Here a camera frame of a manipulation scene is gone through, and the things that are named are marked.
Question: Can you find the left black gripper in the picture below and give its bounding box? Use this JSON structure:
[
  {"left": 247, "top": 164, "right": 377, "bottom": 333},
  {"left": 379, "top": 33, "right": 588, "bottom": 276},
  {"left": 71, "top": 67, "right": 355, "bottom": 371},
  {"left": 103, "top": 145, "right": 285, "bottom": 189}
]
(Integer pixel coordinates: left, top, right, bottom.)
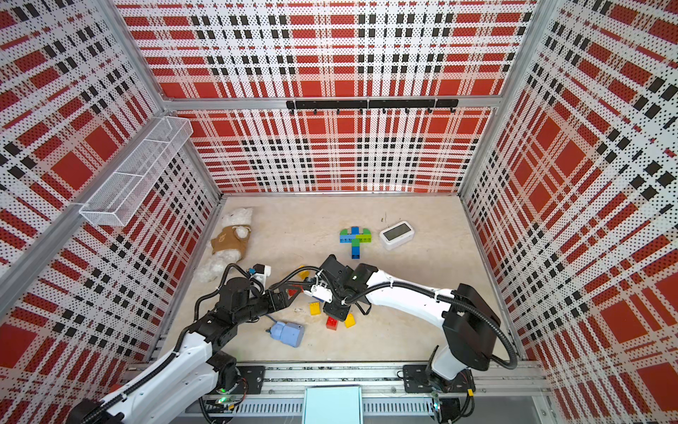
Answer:
[{"left": 234, "top": 283, "right": 300, "bottom": 324}]

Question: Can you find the red square lego brick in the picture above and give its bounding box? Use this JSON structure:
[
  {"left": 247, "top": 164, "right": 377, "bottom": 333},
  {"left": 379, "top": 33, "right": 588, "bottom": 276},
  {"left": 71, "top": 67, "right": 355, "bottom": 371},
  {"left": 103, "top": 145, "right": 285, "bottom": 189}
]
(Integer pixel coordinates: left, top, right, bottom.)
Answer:
[{"left": 326, "top": 317, "right": 338, "bottom": 330}]

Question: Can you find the lime green long lego brick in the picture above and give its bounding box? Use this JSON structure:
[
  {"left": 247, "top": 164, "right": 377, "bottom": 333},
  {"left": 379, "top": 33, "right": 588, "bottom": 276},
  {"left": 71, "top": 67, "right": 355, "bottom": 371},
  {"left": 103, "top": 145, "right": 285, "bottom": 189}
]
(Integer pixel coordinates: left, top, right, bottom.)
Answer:
[{"left": 356, "top": 234, "right": 372, "bottom": 244}]

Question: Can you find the light blue long lego brick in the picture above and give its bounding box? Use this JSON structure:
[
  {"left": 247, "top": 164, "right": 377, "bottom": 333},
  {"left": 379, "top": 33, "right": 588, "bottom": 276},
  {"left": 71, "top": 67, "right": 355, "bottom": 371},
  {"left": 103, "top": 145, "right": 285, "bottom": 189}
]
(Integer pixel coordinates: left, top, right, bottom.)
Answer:
[{"left": 340, "top": 234, "right": 355, "bottom": 244}]

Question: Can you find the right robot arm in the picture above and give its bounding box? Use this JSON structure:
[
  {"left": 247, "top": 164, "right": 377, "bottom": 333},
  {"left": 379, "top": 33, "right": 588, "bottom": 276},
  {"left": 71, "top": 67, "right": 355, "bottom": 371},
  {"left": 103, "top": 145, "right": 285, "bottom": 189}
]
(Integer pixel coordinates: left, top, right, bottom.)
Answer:
[{"left": 267, "top": 254, "right": 519, "bottom": 392}]

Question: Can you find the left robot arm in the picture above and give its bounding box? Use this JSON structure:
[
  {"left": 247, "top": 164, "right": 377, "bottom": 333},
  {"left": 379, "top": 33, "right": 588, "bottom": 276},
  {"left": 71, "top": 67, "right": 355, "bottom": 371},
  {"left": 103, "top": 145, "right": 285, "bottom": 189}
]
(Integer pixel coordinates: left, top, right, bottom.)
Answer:
[{"left": 66, "top": 264, "right": 303, "bottom": 423}]

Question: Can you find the yellow small lego brick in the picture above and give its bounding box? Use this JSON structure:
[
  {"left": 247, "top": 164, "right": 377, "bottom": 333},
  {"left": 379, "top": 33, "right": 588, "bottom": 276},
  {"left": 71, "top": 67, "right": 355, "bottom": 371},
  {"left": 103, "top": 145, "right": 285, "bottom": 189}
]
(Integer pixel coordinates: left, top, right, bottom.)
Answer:
[{"left": 344, "top": 314, "right": 356, "bottom": 328}]

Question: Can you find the yellow square lego brick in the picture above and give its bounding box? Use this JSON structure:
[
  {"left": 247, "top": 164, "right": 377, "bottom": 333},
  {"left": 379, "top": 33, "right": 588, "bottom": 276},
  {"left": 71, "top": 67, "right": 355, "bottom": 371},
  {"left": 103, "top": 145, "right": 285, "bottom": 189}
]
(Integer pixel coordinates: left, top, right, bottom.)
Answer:
[{"left": 308, "top": 301, "right": 322, "bottom": 316}]

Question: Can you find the white teddy bear brown shirt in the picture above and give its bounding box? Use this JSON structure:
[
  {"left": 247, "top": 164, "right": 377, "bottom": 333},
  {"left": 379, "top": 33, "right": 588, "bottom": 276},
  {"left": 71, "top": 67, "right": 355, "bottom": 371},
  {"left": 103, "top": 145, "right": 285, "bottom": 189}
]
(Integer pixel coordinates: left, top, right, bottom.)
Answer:
[{"left": 194, "top": 208, "right": 254, "bottom": 282}]

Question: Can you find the white digital clock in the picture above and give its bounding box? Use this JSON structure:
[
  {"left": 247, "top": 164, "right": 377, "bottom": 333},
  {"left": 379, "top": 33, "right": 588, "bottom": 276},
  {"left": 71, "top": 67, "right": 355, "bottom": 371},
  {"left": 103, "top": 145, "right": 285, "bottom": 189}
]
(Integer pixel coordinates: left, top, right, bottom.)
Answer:
[{"left": 379, "top": 221, "right": 415, "bottom": 251}]

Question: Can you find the light blue tray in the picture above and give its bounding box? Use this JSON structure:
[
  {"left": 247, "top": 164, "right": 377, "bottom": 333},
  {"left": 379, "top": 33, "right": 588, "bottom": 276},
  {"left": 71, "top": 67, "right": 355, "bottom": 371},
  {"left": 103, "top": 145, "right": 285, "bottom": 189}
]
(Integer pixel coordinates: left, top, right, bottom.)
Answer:
[{"left": 302, "top": 386, "right": 364, "bottom": 424}]

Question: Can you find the light blue charger with cable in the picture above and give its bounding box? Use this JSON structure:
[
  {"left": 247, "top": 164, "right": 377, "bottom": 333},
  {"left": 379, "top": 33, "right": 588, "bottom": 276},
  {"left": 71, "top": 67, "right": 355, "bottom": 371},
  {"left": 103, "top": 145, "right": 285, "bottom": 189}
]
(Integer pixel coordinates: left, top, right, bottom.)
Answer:
[{"left": 267, "top": 314, "right": 305, "bottom": 348}]

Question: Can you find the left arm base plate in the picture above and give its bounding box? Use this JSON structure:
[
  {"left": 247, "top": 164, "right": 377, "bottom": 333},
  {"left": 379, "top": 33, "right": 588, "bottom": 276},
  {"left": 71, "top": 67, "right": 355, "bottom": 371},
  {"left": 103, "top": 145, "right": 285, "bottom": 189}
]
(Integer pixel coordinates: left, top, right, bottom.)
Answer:
[{"left": 208, "top": 365, "right": 266, "bottom": 397}]

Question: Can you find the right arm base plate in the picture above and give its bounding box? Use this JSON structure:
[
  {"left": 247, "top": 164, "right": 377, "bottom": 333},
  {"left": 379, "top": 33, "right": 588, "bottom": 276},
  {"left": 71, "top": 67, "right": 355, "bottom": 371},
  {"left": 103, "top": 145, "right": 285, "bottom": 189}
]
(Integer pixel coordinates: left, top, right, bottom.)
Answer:
[{"left": 399, "top": 364, "right": 476, "bottom": 394}]

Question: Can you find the white wire mesh basket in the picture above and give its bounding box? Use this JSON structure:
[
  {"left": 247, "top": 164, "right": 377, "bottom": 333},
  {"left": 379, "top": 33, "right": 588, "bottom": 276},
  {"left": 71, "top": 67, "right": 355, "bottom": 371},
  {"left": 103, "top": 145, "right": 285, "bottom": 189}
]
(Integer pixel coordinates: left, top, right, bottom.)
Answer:
[{"left": 79, "top": 116, "right": 192, "bottom": 227}]

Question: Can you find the black hook rail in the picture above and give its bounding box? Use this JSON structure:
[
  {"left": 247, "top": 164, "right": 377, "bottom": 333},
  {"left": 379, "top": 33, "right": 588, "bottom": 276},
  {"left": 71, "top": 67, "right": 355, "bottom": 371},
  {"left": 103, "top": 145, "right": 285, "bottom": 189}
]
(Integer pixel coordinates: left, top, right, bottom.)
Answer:
[{"left": 286, "top": 98, "right": 459, "bottom": 113}]

